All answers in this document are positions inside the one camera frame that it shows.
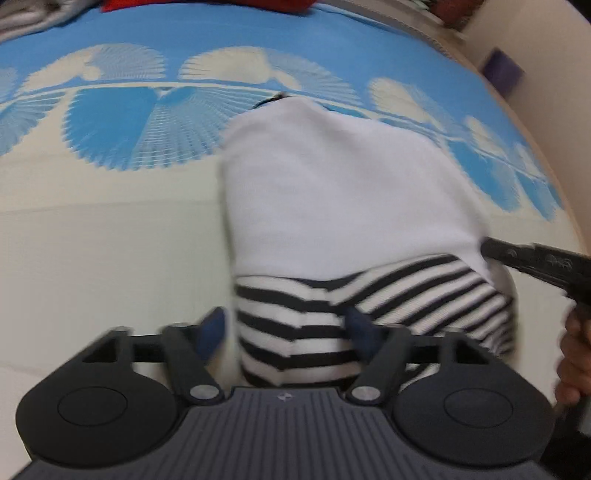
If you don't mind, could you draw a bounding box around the black white striped hoodie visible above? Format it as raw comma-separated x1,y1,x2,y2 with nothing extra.
217,92,518,393

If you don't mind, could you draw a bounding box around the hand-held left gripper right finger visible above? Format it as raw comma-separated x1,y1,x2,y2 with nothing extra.
345,307,491,406

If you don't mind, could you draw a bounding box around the red folded blanket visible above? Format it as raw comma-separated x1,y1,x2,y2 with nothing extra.
100,0,317,14

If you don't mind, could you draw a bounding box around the cream folded blanket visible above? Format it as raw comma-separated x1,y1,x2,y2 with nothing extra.
0,0,101,44

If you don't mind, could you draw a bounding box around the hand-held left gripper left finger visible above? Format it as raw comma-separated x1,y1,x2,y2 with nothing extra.
79,307,228,403

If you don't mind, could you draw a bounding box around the person's right hand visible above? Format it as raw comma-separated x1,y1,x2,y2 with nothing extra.
555,308,591,407

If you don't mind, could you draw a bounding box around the dark red cushion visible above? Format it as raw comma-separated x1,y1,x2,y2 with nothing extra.
436,0,477,32

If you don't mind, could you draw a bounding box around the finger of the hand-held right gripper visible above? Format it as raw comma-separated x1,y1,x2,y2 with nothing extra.
481,237,575,292

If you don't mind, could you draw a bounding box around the blue white patterned bedspread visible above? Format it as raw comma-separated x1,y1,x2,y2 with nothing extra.
0,2,583,472

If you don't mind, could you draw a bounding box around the purple box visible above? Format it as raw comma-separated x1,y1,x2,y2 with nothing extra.
481,47,526,96

